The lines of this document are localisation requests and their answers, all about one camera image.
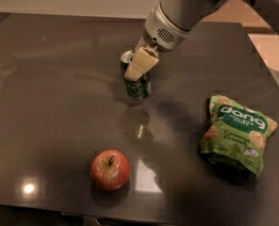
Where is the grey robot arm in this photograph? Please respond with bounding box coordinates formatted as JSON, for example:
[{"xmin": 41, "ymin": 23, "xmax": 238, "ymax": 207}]
[{"xmin": 124, "ymin": 0, "xmax": 279, "ymax": 81}]

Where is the green soda can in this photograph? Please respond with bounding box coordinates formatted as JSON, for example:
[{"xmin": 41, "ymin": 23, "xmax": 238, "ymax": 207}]
[{"xmin": 120, "ymin": 50, "xmax": 152, "ymax": 101}]

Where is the green coconut crunch snack bag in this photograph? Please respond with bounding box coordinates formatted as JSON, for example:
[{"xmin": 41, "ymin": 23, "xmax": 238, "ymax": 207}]
[{"xmin": 200, "ymin": 95, "xmax": 278, "ymax": 178}]

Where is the red apple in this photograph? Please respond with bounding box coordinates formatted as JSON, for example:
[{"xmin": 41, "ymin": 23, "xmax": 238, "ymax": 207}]
[{"xmin": 90, "ymin": 150, "xmax": 131, "ymax": 191}]

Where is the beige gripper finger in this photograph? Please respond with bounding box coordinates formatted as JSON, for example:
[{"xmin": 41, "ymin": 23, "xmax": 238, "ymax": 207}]
[
  {"xmin": 134, "ymin": 38, "xmax": 146, "ymax": 52},
  {"xmin": 124, "ymin": 46, "xmax": 159, "ymax": 81}
]

